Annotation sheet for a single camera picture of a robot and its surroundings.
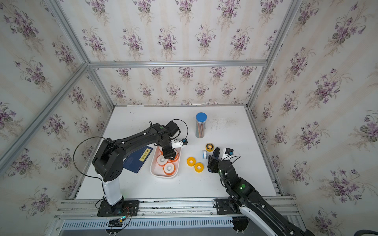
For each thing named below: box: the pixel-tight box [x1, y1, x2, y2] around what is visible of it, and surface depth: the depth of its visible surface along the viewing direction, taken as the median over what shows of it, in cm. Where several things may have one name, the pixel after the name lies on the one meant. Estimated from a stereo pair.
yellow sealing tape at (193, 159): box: [186, 156, 196, 167], surface depth 90 cm
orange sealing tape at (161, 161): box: [156, 153, 169, 167], surface depth 90 cm
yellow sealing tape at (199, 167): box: [194, 162, 205, 174], surface depth 88 cm
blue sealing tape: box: [202, 150, 208, 160], surface depth 90 cm
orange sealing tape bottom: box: [163, 162, 176, 177], surface depth 86 cm
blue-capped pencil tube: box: [195, 112, 208, 139], surface depth 90 cm
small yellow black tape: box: [205, 143, 215, 152], surface depth 97 cm
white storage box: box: [150, 145, 183, 178], surface depth 87 cm
